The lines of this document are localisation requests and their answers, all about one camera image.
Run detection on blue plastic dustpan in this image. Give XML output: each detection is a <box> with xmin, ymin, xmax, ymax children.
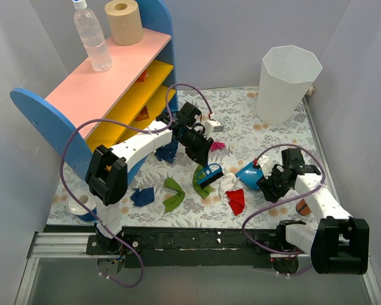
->
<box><xmin>236</xmin><ymin>161</ymin><xmax>264</xmax><ymax>190</ymax></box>

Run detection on red scrap on shelf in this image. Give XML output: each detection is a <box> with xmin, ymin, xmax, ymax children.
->
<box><xmin>137</xmin><ymin>69</ymin><xmax>149</xmax><ymax>83</ymax></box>

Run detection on green paper scrap left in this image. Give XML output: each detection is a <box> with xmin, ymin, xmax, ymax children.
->
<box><xmin>163</xmin><ymin>177</ymin><xmax>185</xmax><ymax>213</ymax></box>

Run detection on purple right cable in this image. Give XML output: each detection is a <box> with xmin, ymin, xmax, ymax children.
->
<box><xmin>242</xmin><ymin>144</ymin><xmax>326</xmax><ymax>276</ymax></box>

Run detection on dark blue paper scrap lower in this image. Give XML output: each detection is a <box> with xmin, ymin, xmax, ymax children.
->
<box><xmin>130</xmin><ymin>187</ymin><xmax>155</xmax><ymax>207</ymax></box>

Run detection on dark blue paper scrap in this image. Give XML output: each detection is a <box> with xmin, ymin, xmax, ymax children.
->
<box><xmin>154</xmin><ymin>140</ymin><xmax>178</xmax><ymax>163</ymax></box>
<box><xmin>130</xmin><ymin>187</ymin><xmax>155</xmax><ymax>207</ymax></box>

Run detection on dark blue paper scrap upper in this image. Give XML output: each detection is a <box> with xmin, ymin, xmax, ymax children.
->
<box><xmin>154</xmin><ymin>140</ymin><xmax>178</xmax><ymax>163</ymax></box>

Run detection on green paper scrap right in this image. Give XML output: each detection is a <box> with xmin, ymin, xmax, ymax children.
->
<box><xmin>192</xmin><ymin>165</ymin><xmax>215</xmax><ymax>200</ymax></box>

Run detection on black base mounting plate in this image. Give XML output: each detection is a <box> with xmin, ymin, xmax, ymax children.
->
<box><xmin>85</xmin><ymin>227</ymin><xmax>314</xmax><ymax>269</ymax></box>

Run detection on blue wooden shelf unit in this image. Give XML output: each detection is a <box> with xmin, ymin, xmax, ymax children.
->
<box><xmin>9</xmin><ymin>0</ymin><xmax>178</xmax><ymax>179</ymax></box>

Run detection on aluminium rail frame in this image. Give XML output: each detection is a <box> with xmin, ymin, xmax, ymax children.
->
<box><xmin>16</xmin><ymin>226</ymin><xmax>381</xmax><ymax>304</ymax></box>

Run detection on orange battery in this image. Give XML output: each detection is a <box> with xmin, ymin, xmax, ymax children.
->
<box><xmin>295</xmin><ymin>199</ymin><xmax>311</xmax><ymax>216</ymax></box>

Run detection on blue hand brush black bristles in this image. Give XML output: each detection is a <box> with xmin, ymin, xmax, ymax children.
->
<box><xmin>196</xmin><ymin>163</ymin><xmax>224</xmax><ymax>188</ymax></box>

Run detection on purple cable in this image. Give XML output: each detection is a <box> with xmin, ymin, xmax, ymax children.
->
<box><xmin>59</xmin><ymin>83</ymin><xmax>215</xmax><ymax>288</ymax></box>
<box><xmin>242</xmin><ymin>144</ymin><xmax>326</xmax><ymax>276</ymax></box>

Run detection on brown paper roll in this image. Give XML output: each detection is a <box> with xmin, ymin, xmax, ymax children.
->
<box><xmin>105</xmin><ymin>0</ymin><xmax>144</xmax><ymax>46</ymax></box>

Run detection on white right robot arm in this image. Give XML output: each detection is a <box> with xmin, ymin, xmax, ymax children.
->
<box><xmin>253</xmin><ymin>148</ymin><xmax>370</xmax><ymax>275</ymax></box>

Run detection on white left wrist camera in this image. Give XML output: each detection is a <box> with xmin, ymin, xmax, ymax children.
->
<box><xmin>204</xmin><ymin>119</ymin><xmax>224</xmax><ymax>137</ymax></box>

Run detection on clear plastic water bottle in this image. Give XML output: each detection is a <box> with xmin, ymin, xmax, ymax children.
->
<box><xmin>72</xmin><ymin>0</ymin><xmax>112</xmax><ymax>72</ymax></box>

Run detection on red paper scrap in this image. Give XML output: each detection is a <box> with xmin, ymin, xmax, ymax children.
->
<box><xmin>225</xmin><ymin>189</ymin><xmax>245</xmax><ymax>216</ymax></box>

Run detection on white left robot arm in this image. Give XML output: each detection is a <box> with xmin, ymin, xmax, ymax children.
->
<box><xmin>85</xmin><ymin>102</ymin><xmax>213</xmax><ymax>254</ymax></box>

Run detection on pink paper scrap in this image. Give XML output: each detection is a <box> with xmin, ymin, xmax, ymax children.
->
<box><xmin>210</xmin><ymin>142</ymin><xmax>225</xmax><ymax>151</ymax></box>

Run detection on white octagonal waste bin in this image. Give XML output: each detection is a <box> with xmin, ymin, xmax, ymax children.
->
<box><xmin>256</xmin><ymin>45</ymin><xmax>323</xmax><ymax>125</ymax></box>

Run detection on floral patterned table mat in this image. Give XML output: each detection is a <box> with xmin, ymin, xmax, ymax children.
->
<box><xmin>47</xmin><ymin>87</ymin><xmax>339</xmax><ymax>230</ymax></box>

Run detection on green paper scrap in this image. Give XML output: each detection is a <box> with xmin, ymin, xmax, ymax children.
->
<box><xmin>192</xmin><ymin>165</ymin><xmax>215</xmax><ymax>200</ymax></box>
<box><xmin>163</xmin><ymin>177</ymin><xmax>185</xmax><ymax>213</ymax></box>

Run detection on white crumpled paper scrap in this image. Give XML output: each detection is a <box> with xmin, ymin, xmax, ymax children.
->
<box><xmin>218</xmin><ymin>173</ymin><xmax>239</xmax><ymax>200</ymax></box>

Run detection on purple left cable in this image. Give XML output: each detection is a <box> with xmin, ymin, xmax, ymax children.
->
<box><xmin>59</xmin><ymin>83</ymin><xmax>215</xmax><ymax>288</ymax></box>

